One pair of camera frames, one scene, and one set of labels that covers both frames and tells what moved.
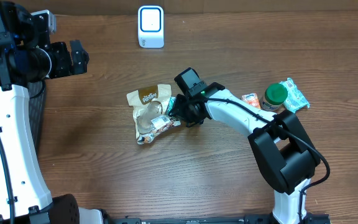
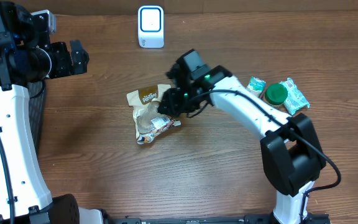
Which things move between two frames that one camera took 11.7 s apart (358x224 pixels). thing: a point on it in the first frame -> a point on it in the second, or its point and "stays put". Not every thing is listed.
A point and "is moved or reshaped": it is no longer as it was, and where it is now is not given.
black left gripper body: (62, 65) stays put
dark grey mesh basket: (36, 97) stays put
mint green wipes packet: (294, 99) stays put
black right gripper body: (183, 111) -> (185, 101)
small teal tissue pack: (171, 103) is moved or reshaped
